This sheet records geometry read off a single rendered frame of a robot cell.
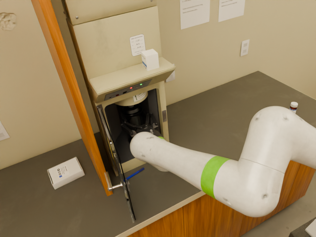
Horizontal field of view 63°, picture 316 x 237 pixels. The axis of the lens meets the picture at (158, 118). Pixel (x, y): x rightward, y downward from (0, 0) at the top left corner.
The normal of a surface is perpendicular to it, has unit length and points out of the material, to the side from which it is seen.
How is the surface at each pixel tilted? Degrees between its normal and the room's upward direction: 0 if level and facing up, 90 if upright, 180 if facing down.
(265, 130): 46
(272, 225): 0
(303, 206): 0
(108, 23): 90
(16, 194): 0
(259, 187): 38
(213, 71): 90
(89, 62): 90
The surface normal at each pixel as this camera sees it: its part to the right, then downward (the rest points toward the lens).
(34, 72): 0.46, 0.51
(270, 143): -0.33, -0.16
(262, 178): -0.11, -0.24
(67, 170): -0.09, -0.78
